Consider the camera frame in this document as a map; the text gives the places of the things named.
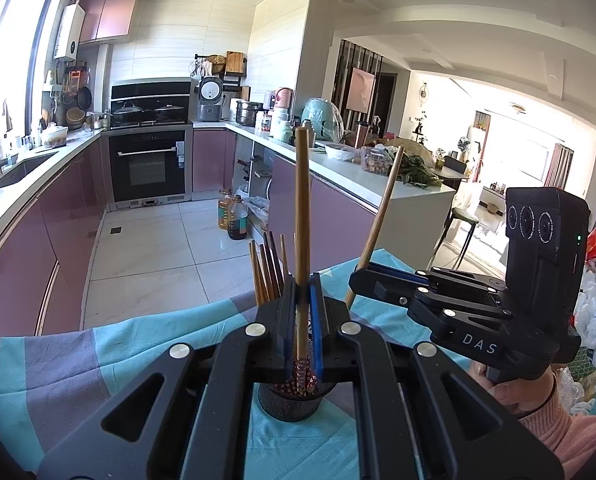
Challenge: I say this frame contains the green seat stool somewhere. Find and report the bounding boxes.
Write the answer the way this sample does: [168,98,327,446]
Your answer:
[430,207,480,271]

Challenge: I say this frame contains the green air fryer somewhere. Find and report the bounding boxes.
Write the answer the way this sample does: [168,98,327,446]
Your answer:
[300,97,346,141]

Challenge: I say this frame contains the green leafy vegetables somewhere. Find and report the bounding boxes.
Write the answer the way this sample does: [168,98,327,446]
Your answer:
[385,137,444,188]

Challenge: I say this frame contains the purple wall cabinet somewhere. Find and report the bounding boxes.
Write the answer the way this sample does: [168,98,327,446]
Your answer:
[78,0,141,46]

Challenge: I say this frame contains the clear plastic food box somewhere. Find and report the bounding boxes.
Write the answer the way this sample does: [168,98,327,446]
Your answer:
[360,147,396,175]

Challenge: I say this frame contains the teal and grey tablecloth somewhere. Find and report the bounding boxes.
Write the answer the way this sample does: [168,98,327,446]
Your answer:
[0,255,479,480]

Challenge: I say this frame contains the black built-in oven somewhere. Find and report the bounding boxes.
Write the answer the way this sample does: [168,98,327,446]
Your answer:
[108,129,189,206]

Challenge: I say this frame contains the stainless steel stockpot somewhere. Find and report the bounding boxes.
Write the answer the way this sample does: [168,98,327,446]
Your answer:
[234,100,264,127]

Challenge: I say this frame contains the pale green jar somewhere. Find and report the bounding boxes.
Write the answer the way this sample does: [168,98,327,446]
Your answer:
[270,107,294,141]

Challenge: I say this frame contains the black range hood stove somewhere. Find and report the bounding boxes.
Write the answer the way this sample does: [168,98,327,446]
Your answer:
[110,77,194,127]

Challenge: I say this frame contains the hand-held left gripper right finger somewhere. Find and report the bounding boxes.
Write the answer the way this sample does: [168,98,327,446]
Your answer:
[308,271,564,480]

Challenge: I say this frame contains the person's right forearm pink sleeve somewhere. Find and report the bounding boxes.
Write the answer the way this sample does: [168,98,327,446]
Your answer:
[520,375,596,468]

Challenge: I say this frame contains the white plastic bags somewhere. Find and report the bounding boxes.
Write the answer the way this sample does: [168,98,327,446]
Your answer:
[573,260,596,348]

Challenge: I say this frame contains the black lidded cooking pot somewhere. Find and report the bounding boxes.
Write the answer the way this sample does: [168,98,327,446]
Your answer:
[153,103,186,122]
[110,101,146,125]

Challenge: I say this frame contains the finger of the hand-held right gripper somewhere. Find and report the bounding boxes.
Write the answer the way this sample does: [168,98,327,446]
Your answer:
[348,270,515,335]
[367,261,510,295]

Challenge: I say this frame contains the dark oil bottle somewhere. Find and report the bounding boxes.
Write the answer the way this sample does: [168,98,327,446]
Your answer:
[226,195,250,241]

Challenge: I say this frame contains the black mesh utensil holder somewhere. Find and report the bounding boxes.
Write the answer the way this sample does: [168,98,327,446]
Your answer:
[257,380,324,423]

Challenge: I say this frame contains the person's right hand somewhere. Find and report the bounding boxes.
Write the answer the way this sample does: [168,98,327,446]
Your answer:
[469,360,555,417]

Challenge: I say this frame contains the kitchen window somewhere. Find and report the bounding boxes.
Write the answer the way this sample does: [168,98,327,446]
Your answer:
[0,0,59,161]

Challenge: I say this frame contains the brown wooden chopstick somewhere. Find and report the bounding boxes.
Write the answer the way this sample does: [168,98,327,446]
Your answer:
[344,146,405,307]
[259,244,278,303]
[294,127,313,397]
[249,241,269,306]
[266,231,285,296]

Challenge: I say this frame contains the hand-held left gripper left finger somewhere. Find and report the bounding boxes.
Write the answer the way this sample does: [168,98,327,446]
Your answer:
[38,275,299,480]

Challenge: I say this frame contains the brown curtain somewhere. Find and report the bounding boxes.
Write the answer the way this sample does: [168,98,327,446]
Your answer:
[545,142,574,191]

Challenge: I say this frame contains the purple base cabinets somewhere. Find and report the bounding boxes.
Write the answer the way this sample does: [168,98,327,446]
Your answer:
[0,127,459,341]

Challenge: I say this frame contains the pink wall picture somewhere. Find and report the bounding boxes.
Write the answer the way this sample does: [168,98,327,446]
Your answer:
[345,66,376,111]

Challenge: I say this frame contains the yellow oil bottle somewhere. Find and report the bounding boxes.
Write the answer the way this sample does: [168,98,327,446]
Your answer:
[217,189,236,231]

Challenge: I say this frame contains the white water heater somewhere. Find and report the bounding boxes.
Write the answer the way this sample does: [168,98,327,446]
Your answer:
[53,4,86,61]

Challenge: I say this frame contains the white rice cooker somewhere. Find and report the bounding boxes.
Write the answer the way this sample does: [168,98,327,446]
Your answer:
[196,76,226,122]

